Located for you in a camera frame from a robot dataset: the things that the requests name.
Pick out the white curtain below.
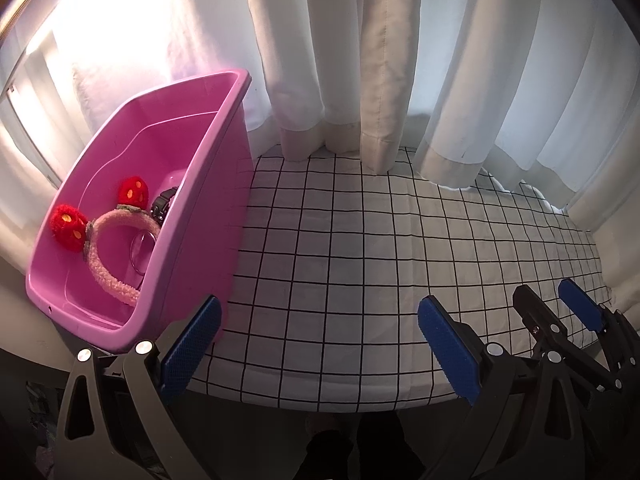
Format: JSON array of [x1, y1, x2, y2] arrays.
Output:
[[0, 0, 640, 271]]

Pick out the pink strawberry plush headband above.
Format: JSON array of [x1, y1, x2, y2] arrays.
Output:
[[50, 176, 162, 307]]

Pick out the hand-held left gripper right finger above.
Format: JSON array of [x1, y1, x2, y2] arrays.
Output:
[[416, 295, 594, 480]]

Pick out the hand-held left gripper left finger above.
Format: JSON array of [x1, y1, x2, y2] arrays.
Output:
[[54, 294, 223, 480]]

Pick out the silver metal bangle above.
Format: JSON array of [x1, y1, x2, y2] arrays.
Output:
[[129, 230, 157, 277]]

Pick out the cream curtain panel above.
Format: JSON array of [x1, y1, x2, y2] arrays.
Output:
[[359, 0, 417, 174]]

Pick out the pink plastic bin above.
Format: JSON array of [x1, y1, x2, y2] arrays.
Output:
[[25, 69, 254, 354]]

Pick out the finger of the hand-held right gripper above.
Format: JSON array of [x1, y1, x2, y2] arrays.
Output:
[[557, 278, 640, 392], [512, 284, 609, 392]]

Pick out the black wrist watch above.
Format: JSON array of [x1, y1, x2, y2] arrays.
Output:
[[150, 186, 180, 224]]

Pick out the person's dark trousers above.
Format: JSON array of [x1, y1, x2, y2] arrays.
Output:
[[290, 407, 428, 480]]

